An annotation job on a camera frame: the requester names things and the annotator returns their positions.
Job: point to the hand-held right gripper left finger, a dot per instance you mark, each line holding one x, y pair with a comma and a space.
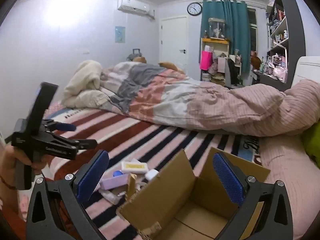
91, 177

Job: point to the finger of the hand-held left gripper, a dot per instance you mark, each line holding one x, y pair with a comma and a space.
87, 144
66, 127

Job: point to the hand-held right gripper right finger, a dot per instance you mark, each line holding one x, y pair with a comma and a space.
227, 180

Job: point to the cardboard box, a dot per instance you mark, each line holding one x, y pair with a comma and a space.
190, 210

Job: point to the person's left forearm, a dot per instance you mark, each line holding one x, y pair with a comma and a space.
7, 200

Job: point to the person's left hand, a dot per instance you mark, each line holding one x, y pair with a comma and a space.
8, 162

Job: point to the purple plastic box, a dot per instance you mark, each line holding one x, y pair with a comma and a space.
113, 182

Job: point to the blue round cap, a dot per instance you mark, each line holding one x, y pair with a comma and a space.
117, 174

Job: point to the small kraft paper box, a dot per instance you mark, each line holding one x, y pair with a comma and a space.
131, 186

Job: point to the white box with yellow label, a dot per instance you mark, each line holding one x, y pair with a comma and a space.
133, 167

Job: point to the cream fleece blanket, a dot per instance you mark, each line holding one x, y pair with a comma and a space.
85, 80

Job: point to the striped bed blanket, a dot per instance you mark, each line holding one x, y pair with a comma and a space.
140, 135

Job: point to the white bottle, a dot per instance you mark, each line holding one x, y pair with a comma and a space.
151, 175

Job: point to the pink ribbed pillow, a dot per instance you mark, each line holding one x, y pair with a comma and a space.
295, 180

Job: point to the pink slipper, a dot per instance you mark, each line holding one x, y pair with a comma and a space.
24, 208

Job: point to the green pillow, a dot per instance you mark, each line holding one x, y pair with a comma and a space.
312, 145

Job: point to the pink grey patchwork duvet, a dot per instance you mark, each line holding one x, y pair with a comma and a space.
175, 97

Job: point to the grey suitcase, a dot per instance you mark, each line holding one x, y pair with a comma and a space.
133, 56

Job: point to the orange plush toy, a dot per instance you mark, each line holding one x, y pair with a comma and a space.
171, 65
140, 59

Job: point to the black hanging garment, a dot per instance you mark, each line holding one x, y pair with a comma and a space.
232, 71

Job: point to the brown plush toy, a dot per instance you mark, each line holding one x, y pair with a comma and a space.
255, 62

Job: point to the pink bag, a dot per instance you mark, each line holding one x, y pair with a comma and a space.
205, 60

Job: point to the white door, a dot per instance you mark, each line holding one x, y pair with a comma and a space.
173, 40

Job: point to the white headboard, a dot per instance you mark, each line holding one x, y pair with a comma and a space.
307, 67

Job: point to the white air conditioner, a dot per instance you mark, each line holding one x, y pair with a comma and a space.
133, 6

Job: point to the yellow wooden shelf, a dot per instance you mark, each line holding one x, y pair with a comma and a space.
215, 40

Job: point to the teal curtain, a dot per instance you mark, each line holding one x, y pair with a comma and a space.
237, 30

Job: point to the glass display case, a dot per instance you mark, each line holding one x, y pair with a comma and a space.
217, 28

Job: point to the black bookshelf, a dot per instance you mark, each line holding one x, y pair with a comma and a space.
296, 30

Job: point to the wall poster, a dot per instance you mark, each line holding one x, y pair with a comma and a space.
120, 34

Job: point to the round wall clock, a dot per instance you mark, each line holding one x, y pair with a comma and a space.
194, 8

